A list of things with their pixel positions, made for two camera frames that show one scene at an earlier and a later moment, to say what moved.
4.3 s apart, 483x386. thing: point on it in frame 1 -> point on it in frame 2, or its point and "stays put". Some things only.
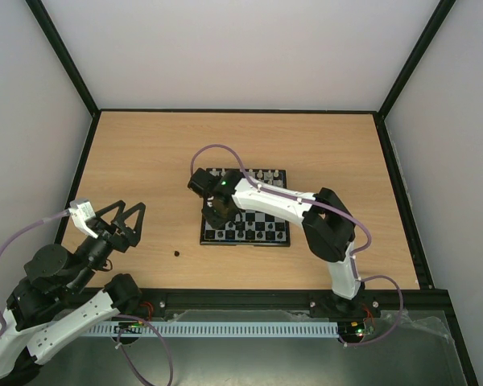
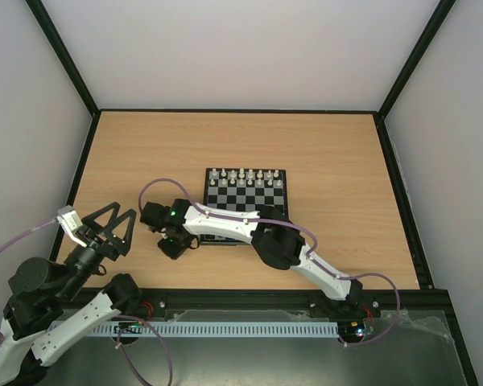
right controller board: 352,328 stays put
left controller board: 129,327 stays put
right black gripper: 218,213 -> 173,245
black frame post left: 55,41 stays put
